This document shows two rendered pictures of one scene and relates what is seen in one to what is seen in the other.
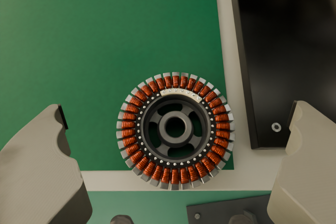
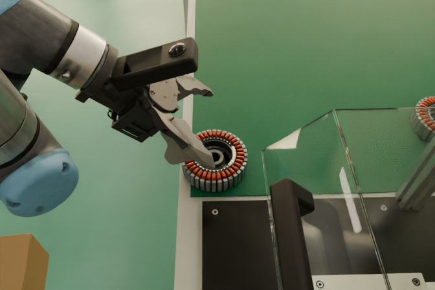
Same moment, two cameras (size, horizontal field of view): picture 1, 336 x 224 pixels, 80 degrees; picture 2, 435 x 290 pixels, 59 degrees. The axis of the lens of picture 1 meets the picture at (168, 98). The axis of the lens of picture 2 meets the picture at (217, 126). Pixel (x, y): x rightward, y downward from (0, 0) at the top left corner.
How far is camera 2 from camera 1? 0.51 m
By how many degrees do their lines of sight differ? 43
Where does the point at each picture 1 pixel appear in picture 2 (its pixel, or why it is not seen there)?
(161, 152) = not seen: hidden behind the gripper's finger
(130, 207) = (156, 245)
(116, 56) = (264, 133)
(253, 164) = (193, 208)
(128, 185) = not seen: hidden behind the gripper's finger
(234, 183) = (182, 197)
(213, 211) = not seen: outside the picture
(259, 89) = (241, 205)
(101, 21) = (290, 123)
